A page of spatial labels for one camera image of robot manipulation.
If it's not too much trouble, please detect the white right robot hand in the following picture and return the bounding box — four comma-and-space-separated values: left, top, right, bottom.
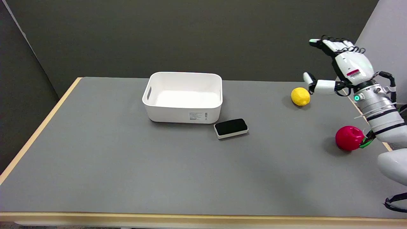
303, 35, 376, 95

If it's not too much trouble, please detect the black white blackboard eraser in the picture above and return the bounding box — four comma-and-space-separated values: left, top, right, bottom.
214, 119, 249, 140

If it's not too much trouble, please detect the yellow lemon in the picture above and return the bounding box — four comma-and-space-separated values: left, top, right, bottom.
291, 87, 311, 107

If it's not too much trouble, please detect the red apple toy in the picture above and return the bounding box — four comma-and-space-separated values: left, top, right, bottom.
335, 126, 365, 151

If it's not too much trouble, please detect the white plastic storage bin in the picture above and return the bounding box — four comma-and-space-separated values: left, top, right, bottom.
142, 72, 223, 124

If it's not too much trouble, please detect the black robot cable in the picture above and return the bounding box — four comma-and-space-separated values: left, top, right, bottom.
359, 71, 407, 213

